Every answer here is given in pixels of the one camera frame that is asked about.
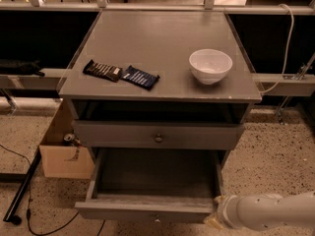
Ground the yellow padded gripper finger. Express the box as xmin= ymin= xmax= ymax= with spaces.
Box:
xmin=204 ymin=213 xmax=223 ymax=230

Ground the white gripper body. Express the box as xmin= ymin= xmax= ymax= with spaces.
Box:
xmin=215 ymin=195 xmax=243 ymax=229

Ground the grey drawer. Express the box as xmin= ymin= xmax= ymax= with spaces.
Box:
xmin=72 ymin=120 xmax=244 ymax=150
xmin=75 ymin=148 xmax=222 ymax=223

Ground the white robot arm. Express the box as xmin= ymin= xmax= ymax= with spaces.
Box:
xmin=204 ymin=191 xmax=315 ymax=231

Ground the grey top drawer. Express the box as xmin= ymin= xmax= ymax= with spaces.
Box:
xmin=72 ymin=120 xmax=244 ymax=150

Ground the grey drawer cabinet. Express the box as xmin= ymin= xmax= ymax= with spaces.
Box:
xmin=58 ymin=9 xmax=263 ymax=200

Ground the white bowl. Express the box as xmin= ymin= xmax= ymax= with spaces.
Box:
xmin=189 ymin=49 xmax=233 ymax=85

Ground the cardboard box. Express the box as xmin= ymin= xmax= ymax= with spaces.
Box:
xmin=39 ymin=101 xmax=95 ymax=179

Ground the blue snack bar wrapper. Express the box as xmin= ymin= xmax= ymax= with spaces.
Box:
xmin=121 ymin=66 xmax=159 ymax=90

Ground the metal can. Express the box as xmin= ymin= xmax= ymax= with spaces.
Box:
xmin=63 ymin=134 xmax=76 ymax=144

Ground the brown snack bar wrapper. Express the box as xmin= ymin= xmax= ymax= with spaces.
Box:
xmin=83 ymin=60 xmax=122 ymax=83

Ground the black metal floor bar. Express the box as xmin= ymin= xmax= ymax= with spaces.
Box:
xmin=0 ymin=150 xmax=41 ymax=225

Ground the black object on ledge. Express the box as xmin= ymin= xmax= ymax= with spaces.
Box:
xmin=0 ymin=59 xmax=45 ymax=77

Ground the white hanging cable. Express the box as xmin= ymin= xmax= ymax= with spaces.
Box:
xmin=259 ymin=3 xmax=295 ymax=94

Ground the black floor cable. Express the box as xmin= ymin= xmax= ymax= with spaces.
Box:
xmin=0 ymin=144 xmax=107 ymax=236

